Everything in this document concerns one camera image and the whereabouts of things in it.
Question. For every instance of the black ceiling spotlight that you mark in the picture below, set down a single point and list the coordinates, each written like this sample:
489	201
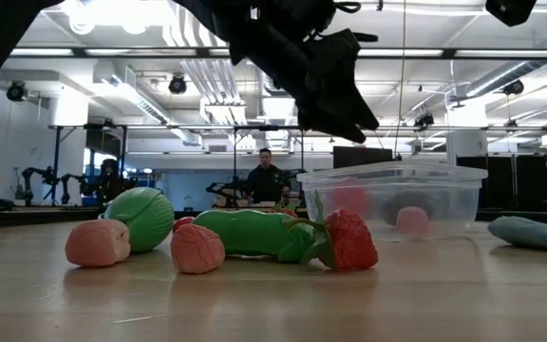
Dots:
15	91
177	84
513	88
424	119

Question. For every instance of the black background robot arm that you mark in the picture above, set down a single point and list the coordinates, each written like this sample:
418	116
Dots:
33	178
226	192

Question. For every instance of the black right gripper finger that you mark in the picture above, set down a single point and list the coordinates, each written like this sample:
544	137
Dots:
511	9

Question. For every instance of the black partition panels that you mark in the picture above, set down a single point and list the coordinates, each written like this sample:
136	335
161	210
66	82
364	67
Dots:
530	185

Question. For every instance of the small dark red produce toy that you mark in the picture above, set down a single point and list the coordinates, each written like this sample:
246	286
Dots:
182	223

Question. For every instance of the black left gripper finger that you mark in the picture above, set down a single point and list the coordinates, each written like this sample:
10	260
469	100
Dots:
326	121
340	76

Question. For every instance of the red strawberry toy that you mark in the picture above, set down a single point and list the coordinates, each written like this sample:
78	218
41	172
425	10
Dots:
288	214
352	242

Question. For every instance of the black overhead frame beam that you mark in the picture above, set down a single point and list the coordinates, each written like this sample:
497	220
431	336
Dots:
420	53

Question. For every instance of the green pea pod toy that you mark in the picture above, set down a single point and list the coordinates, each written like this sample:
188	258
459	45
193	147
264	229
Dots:
250	233

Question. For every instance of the pink lumpy produce toy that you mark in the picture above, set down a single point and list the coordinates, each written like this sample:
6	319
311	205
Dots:
412	222
95	244
196	249

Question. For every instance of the clear plastic tupperware container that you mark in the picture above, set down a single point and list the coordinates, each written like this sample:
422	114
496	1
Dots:
454	190

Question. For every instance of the green ribbed cabbage toy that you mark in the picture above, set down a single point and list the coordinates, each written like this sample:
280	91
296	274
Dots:
145	216

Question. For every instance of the teal cloth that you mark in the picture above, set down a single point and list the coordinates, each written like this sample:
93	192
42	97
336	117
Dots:
534	233

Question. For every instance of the person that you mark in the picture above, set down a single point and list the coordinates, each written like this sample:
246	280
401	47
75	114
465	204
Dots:
266	183

